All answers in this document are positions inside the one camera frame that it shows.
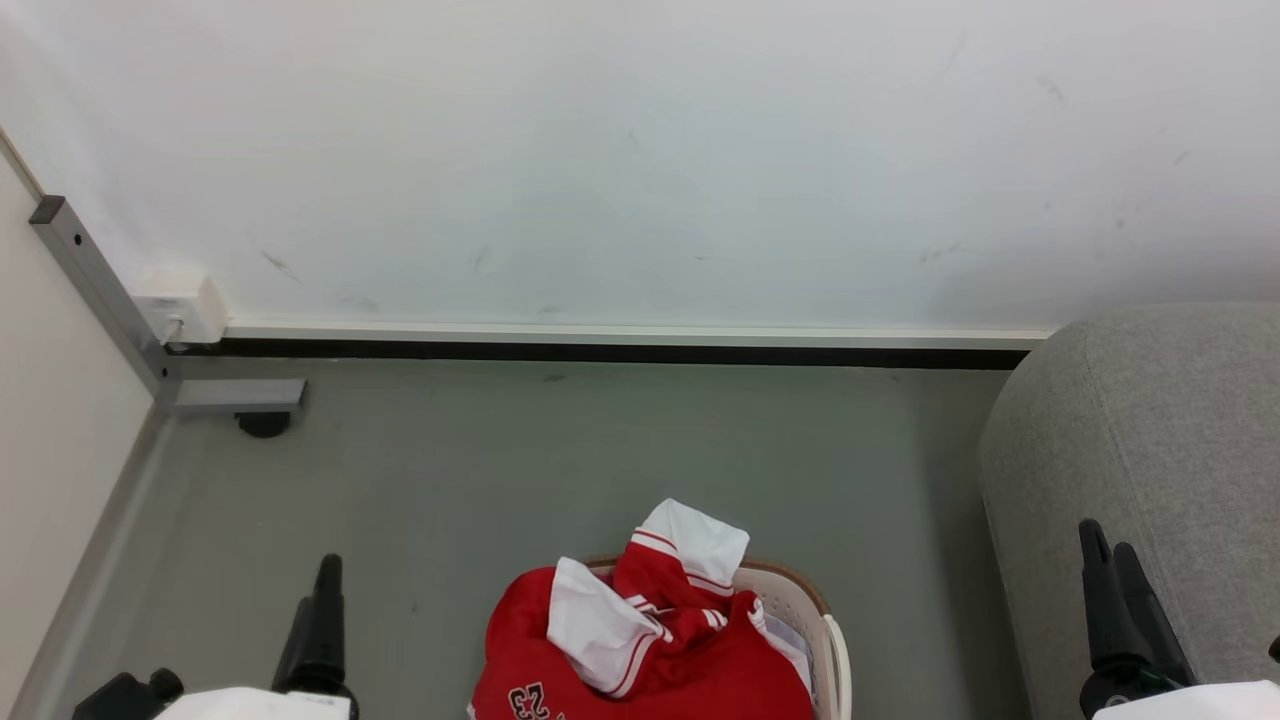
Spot white laundry basket brown rim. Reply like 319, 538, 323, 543
583, 555, 854, 720

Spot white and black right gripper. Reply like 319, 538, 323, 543
1077, 519, 1280, 720

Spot grey aluminium frame post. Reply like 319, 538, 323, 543
29, 196, 183, 406

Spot grey aluminium frame foot bar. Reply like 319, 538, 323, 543
170, 378, 308, 418

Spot light grey cloth in basket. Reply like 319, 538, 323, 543
752, 600, 816, 701

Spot red and white sports jersey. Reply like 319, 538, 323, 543
468, 498, 816, 720

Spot white wall socket box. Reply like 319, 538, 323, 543
132, 276, 230, 347

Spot white and black skirting strip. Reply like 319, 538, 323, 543
165, 319, 1058, 371

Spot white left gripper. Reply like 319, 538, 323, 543
155, 554, 360, 720

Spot grey fabric sofa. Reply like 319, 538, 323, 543
978, 303, 1280, 720

